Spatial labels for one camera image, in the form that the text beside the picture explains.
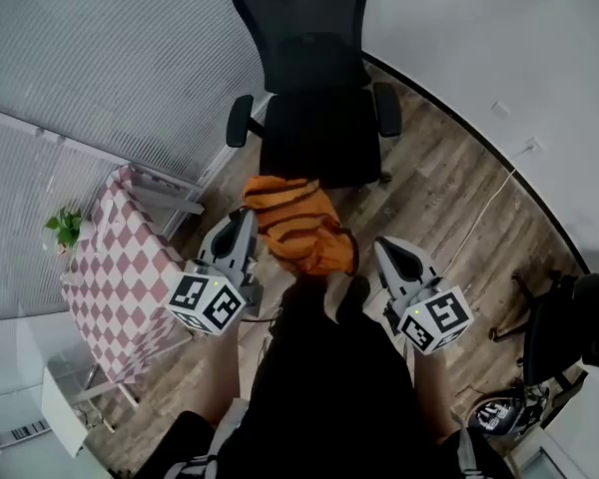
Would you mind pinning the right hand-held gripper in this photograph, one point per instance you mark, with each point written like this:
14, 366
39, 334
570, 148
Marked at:
439, 317

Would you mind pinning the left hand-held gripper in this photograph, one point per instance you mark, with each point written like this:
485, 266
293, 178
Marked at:
204, 302

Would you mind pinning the orange backpack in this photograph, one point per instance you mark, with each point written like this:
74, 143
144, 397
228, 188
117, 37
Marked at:
299, 227

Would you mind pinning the black mesh office chair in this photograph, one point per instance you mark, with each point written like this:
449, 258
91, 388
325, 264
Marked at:
319, 133

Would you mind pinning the person's right forearm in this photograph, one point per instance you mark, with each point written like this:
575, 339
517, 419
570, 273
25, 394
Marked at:
431, 397

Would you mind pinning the person's left forearm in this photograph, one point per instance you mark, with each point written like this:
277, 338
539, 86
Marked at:
219, 382

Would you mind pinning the black swivel chair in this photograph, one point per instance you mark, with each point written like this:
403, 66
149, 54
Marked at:
554, 327

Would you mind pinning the person's black shoe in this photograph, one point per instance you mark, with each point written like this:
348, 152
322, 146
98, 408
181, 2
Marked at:
357, 292

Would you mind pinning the table with pink checkered cloth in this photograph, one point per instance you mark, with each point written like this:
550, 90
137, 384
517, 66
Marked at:
115, 277

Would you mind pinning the person's black clothing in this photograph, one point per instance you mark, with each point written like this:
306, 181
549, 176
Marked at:
329, 392

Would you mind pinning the green potted plant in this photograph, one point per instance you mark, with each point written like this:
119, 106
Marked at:
66, 225

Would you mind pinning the black helmet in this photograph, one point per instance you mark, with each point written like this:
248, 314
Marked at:
499, 414

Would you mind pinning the white side table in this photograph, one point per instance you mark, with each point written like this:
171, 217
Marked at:
62, 412

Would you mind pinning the white wall socket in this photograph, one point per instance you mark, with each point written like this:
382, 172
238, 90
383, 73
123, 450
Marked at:
532, 144

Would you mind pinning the white blank wall plate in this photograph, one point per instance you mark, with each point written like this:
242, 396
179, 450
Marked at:
500, 109

